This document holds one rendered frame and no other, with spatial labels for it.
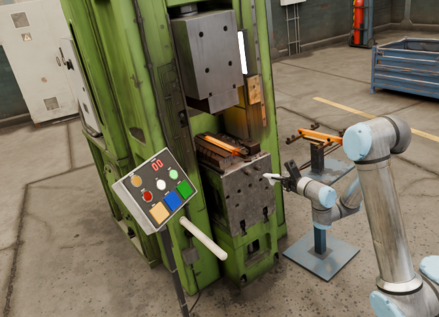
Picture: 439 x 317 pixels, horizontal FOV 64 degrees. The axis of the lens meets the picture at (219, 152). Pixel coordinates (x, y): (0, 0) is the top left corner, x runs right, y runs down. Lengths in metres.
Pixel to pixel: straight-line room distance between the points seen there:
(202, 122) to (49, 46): 4.87
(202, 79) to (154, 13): 0.39
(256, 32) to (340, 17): 7.99
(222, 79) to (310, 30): 7.76
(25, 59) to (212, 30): 5.47
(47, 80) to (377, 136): 6.38
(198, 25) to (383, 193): 1.14
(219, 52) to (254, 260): 1.42
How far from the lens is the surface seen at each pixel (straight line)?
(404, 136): 1.31
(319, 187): 1.63
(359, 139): 1.21
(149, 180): 1.66
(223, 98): 1.94
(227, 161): 2.06
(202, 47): 1.83
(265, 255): 2.57
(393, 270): 1.38
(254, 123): 2.31
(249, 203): 2.22
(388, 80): 5.85
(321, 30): 9.80
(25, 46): 7.03
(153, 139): 1.94
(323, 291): 2.55
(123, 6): 1.81
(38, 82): 7.10
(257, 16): 2.23
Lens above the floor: 1.90
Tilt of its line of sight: 26 degrees down
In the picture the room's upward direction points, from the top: 10 degrees counter-clockwise
